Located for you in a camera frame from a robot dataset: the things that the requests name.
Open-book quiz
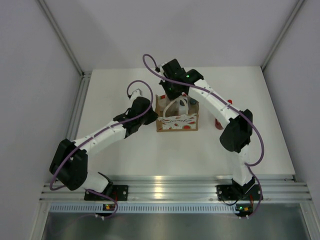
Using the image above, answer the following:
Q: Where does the clear square bottle black cap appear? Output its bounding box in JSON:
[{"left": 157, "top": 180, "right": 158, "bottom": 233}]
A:
[{"left": 188, "top": 98, "right": 199, "bottom": 115}]

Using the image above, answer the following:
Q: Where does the burlap watermelon canvas bag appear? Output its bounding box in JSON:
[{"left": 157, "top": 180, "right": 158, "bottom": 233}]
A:
[{"left": 155, "top": 93, "right": 199, "bottom": 133}]

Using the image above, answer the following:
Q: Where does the red bottle with red cap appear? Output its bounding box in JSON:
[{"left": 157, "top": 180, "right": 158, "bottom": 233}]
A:
[{"left": 214, "top": 99, "right": 233, "bottom": 130}]

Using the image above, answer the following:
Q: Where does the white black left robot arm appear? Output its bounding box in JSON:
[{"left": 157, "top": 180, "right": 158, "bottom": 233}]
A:
[{"left": 49, "top": 96, "right": 158, "bottom": 200}]

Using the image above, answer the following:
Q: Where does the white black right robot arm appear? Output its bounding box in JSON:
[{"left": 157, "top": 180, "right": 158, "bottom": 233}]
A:
[{"left": 155, "top": 59, "right": 255, "bottom": 200}]

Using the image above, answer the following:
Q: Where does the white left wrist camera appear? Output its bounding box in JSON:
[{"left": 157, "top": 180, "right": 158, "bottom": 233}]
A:
[{"left": 129, "top": 88, "right": 143, "bottom": 102}]

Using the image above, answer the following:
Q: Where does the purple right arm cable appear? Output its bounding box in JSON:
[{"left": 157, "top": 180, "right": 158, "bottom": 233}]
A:
[{"left": 142, "top": 53, "right": 266, "bottom": 221}]

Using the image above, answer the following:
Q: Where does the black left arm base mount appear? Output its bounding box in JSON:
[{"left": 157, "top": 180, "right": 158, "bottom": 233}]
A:
[{"left": 84, "top": 184, "right": 129, "bottom": 202}]

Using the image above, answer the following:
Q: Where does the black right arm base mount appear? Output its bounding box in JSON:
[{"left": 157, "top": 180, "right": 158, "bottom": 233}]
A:
[{"left": 216, "top": 184, "right": 261, "bottom": 202}]

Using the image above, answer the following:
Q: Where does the white perforated cable duct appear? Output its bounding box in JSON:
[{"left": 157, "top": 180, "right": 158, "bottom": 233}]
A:
[{"left": 49, "top": 203, "right": 239, "bottom": 214}]

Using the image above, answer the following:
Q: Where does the aluminium rail frame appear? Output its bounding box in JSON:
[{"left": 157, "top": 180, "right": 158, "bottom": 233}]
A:
[{"left": 37, "top": 69, "right": 313, "bottom": 208}]

